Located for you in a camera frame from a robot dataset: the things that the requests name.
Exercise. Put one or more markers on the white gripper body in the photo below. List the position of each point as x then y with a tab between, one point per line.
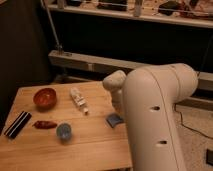
117	101

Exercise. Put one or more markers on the white plastic bottle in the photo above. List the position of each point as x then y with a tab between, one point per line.
79	100

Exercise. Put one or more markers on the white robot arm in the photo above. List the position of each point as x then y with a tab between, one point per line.
145	99

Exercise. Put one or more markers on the blue cup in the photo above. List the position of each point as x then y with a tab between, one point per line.
63	132

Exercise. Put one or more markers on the red bowl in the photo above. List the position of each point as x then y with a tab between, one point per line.
45	98

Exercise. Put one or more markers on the red chili pepper toy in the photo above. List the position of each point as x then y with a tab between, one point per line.
44	124

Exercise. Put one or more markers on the metal pole stand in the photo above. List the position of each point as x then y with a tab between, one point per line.
58	45

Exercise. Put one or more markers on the black striped rectangular block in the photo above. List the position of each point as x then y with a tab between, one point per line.
14	129

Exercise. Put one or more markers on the wooden shelf with clutter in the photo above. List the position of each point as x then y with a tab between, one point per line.
194	13

